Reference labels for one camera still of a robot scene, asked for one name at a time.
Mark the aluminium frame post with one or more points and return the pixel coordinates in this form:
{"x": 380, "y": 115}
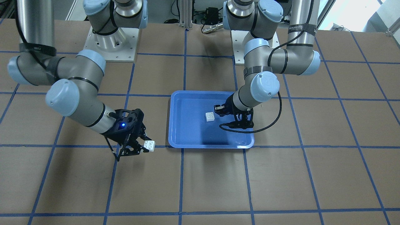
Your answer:
{"x": 185, "y": 13}

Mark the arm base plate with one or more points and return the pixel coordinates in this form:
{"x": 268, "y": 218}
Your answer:
{"x": 118, "y": 47}
{"x": 242, "y": 43}

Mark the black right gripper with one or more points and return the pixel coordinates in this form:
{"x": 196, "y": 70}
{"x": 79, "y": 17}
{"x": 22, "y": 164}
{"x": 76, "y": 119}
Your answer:
{"x": 110, "y": 132}

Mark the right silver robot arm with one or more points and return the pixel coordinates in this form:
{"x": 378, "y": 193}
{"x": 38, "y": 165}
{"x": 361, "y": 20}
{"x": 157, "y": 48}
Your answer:
{"x": 74, "y": 82}

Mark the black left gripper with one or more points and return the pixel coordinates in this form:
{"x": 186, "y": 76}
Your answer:
{"x": 231, "y": 106}

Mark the white block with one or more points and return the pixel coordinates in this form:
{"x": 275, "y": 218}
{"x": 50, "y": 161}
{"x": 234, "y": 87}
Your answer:
{"x": 149, "y": 146}
{"x": 209, "y": 116}

